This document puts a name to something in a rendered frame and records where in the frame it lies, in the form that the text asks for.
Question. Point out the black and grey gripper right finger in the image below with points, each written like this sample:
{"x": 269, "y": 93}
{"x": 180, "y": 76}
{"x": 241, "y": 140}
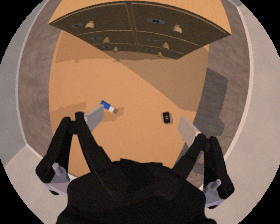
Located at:
{"x": 217, "y": 185}

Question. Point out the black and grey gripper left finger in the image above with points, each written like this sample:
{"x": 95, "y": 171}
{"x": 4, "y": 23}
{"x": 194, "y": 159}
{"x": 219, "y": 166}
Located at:
{"x": 53, "y": 168}

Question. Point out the small tan wooden chest of drawers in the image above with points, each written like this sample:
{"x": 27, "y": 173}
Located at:
{"x": 209, "y": 10}

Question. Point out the brown drawer front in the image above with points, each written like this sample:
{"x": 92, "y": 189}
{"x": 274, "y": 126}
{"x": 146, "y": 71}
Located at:
{"x": 165, "y": 42}
{"x": 157, "y": 18}
{"x": 159, "y": 51}
{"x": 120, "y": 46}
{"x": 109, "y": 36}
{"x": 104, "y": 17}

